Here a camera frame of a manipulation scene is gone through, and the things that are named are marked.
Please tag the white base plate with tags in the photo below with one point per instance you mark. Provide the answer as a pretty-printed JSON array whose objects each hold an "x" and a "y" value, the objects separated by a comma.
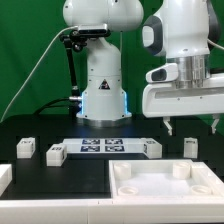
[{"x": 101, "y": 146}]

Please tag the white square tabletop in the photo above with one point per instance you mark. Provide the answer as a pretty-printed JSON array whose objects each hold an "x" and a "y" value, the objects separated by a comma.
[{"x": 163, "y": 179}]

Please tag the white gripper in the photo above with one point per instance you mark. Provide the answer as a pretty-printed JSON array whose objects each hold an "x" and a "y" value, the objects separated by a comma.
[{"x": 161, "y": 97}]

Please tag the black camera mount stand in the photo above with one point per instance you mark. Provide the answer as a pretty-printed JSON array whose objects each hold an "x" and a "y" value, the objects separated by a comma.
[{"x": 72, "y": 66}]

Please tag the grey camera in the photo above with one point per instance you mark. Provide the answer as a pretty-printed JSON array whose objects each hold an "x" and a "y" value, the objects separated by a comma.
[{"x": 89, "y": 31}]

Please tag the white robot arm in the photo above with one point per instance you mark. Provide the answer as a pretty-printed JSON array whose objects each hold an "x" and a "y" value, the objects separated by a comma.
[{"x": 169, "y": 49}]

